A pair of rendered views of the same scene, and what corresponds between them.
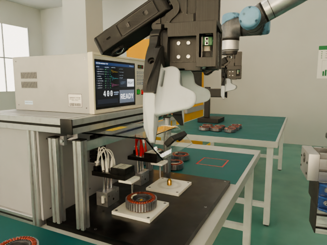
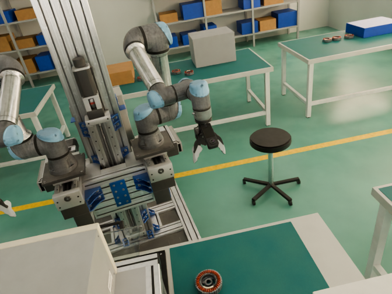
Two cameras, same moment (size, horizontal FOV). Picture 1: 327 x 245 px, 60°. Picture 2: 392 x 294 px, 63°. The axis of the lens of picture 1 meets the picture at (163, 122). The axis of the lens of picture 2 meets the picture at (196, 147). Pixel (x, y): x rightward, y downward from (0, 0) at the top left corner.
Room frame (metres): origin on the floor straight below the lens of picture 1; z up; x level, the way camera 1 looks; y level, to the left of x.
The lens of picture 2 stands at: (1.02, 0.99, 1.94)
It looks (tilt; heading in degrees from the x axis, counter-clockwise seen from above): 31 degrees down; 240
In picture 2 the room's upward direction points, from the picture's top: 9 degrees counter-clockwise
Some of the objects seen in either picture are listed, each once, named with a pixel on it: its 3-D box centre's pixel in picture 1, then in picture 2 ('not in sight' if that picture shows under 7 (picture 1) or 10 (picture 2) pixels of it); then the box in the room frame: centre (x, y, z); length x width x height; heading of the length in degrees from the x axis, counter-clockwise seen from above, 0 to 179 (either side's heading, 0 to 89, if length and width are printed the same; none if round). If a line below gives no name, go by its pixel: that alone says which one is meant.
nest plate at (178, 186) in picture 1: (169, 185); not in sight; (1.18, -0.03, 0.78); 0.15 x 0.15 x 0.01; 64
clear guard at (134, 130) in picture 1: (135, 137); (108, 259); (0.94, 0.10, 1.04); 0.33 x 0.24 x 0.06; 64
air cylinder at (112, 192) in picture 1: (108, 195); not in sight; (1.02, 0.21, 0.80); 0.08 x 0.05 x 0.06; 154
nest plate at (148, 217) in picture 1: (141, 208); not in sight; (0.96, 0.08, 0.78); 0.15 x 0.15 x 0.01; 64
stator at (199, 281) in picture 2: not in sight; (208, 282); (0.63, 0.24, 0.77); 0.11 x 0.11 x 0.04
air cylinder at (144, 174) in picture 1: (140, 176); not in sight; (1.24, 0.10, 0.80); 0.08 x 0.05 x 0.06; 154
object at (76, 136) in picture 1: (78, 135); not in sight; (0.93, 0.28, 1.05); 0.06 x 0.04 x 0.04; 154
